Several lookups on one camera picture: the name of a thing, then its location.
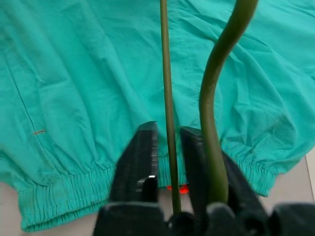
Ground small orange red object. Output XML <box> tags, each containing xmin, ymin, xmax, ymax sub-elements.
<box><xmin>166</xmin><ymin>185</ymin><xmax>189</xmax><ymax>194</ymax></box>

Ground olive green cables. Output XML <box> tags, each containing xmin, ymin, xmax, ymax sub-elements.
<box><xmin>159</xmin><ymin>0</ymin><xmax>259</xmax><ymax>214</ymax></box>

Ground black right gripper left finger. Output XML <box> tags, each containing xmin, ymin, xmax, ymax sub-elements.
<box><xmin>110</xmin><ymin>120</ymin><xmax>158</xmax><ymax>204</ymax></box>

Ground teal green shorts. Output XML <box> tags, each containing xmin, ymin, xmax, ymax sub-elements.
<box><xmin>0</xmin><ymin>0</ymin><xmax>315</xmax><ymax>233</ymax></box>

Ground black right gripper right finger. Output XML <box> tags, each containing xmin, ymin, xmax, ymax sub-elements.
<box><xmin>179</xmin><ymin>126</ymin><xmax>262</xmax><ymax>206</ymax></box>

